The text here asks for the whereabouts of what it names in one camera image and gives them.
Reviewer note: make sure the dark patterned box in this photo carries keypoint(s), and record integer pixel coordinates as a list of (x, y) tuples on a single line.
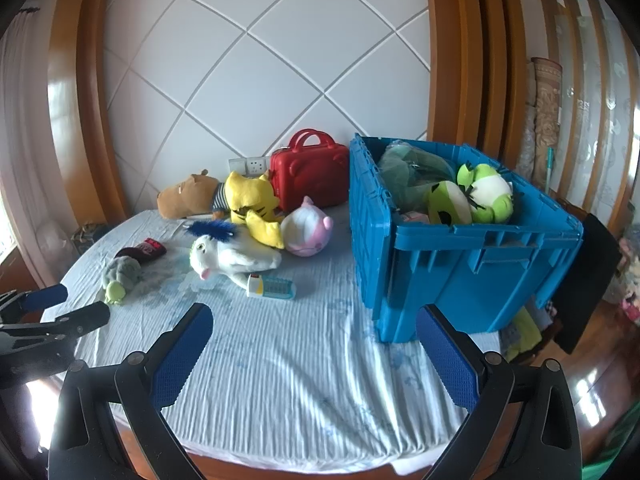
[(89, 236)]

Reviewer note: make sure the green frog plush white belly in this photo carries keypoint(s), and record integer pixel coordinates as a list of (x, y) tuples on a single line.
[(487, 195)]

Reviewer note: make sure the yellow-green cloth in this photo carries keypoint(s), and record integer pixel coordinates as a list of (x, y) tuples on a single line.
[(522, 335)]

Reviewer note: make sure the dark red knitted sock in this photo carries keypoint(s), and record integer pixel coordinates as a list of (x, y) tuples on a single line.
[(145, 250)]

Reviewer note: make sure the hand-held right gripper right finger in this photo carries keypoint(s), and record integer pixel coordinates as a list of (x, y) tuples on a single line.
[(447, 360)]

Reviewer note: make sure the wooden frosted glass partition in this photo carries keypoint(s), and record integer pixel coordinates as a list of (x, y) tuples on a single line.
[(600, 110)]

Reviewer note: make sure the small pink plush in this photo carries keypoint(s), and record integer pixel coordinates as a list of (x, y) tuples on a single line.
[(414, 217)]

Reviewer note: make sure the brown capybara plush striped shirt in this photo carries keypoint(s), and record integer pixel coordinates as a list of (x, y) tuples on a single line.
[(180, 200)]

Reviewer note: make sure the rolled patterned carpet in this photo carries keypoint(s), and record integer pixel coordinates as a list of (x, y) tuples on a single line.
[(545, 110)]

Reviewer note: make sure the green turtle plush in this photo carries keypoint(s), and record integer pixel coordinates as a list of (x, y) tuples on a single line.
[(122, 272)]

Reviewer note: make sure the pink and white plush toy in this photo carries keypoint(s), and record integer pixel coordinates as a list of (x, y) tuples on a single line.
[(300, 230)]

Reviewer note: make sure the grey-green plush toy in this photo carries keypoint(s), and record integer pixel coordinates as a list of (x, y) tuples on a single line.
[(405, 175)]

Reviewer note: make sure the pale curtain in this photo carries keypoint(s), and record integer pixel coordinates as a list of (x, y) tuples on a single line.
[(20, 135)]

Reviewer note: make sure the white wall socket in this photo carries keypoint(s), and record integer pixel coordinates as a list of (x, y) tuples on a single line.
[(250, 165)]

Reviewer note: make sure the blue plastic crate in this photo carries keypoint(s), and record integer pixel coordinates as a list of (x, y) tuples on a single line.
[(450, 270)]

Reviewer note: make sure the white plush with blue mane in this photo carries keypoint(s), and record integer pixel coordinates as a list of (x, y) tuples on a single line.
[(235, 257)]

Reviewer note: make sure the red toy suitcase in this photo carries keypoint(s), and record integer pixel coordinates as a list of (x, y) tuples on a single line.
[(310, 180)]

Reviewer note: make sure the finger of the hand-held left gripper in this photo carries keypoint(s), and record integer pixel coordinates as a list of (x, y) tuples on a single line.
[(85, 317), (47, 296)]

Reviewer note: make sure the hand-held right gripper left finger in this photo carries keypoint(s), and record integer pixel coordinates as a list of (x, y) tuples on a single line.
[(182, 355)]

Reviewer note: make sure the yellow plush toy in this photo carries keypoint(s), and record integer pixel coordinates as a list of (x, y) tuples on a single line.
[(245, 190)]

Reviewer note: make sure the green cloth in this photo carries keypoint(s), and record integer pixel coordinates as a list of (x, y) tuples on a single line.
[(612, 455)]

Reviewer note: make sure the curved wooden headboard post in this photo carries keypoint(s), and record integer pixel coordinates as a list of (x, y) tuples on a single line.
[(85, 135), (470, 60)]

